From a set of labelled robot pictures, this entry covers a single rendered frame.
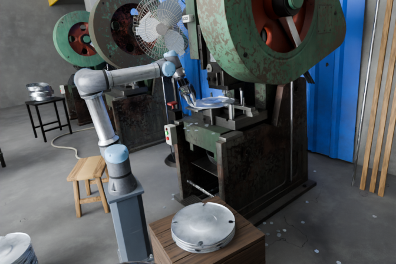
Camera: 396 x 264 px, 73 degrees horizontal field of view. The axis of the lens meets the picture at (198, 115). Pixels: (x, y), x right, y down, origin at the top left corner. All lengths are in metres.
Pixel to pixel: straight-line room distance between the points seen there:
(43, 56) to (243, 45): 7.07
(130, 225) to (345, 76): 2.01
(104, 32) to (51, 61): 5.30
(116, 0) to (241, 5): 1.82
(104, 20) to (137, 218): 1.88
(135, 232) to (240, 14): 1.22
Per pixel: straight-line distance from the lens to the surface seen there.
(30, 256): 1.78
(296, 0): 1.41
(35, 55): 7.96
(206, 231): 1.25
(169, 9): 2.42
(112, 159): 1.42
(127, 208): 1.52
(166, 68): 1.40
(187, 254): 1.22
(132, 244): 1.65
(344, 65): 2.57
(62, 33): 4.44
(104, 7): 2.81
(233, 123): 1.59
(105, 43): 2.78
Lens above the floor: 1.19
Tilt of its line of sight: 16 degrees down
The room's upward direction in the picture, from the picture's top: 5 degrees counter-clockwise
